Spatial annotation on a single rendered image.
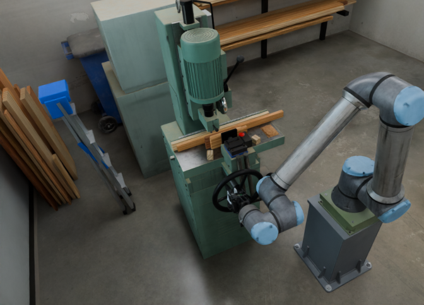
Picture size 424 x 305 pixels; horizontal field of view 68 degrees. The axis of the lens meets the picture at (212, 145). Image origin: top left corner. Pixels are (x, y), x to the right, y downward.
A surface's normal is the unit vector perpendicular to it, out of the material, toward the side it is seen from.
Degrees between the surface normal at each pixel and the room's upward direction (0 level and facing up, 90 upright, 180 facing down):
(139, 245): 1
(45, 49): 90
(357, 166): 5
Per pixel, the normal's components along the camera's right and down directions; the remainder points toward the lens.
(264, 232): 0.23, 0.33
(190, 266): -0.09, -0.74
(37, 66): 0.41, 0.58
